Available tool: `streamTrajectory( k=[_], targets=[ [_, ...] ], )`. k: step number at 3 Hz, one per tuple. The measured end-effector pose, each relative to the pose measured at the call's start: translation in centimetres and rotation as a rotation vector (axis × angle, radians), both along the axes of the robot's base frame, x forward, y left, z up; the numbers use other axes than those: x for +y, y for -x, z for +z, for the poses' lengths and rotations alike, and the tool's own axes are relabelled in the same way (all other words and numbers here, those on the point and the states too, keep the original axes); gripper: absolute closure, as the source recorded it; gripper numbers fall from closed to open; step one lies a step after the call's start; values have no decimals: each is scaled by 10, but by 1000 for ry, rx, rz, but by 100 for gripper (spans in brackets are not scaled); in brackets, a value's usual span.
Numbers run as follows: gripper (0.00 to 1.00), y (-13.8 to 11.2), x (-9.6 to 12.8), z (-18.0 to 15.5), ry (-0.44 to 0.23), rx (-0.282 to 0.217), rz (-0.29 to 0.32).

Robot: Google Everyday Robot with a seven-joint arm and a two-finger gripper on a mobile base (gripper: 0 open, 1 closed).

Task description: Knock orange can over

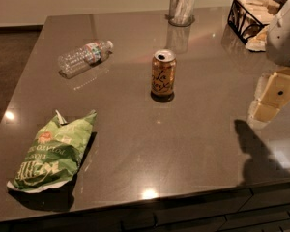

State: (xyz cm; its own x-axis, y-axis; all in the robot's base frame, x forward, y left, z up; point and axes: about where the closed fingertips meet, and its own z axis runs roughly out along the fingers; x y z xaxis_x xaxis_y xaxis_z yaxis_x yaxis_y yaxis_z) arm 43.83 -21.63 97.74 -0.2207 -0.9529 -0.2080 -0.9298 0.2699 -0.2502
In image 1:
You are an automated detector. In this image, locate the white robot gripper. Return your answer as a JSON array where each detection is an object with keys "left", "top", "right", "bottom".
[{"left": 247, "top": 0, "right": 290, "bottom": 130}]

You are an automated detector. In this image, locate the orange LaCroix soda can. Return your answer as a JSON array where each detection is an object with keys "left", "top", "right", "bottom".
[{"left": 151, "top": 49, "right": 177, "bottom": 97}]

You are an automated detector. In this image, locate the clear plastic water bottle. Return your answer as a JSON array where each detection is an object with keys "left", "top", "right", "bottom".
[{"left": 58, "top": 40, "right": 113, "bottom": 79}]

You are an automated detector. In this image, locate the green chip bag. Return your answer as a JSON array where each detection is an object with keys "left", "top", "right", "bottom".
[{"left": 7, "top": 110, "right": 97, "bottom": 193}]

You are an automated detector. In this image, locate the black wire napkin basket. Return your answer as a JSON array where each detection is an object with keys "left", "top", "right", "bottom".
[{"left": 228, "top": 0, "right": 281, "bottom": 44}]

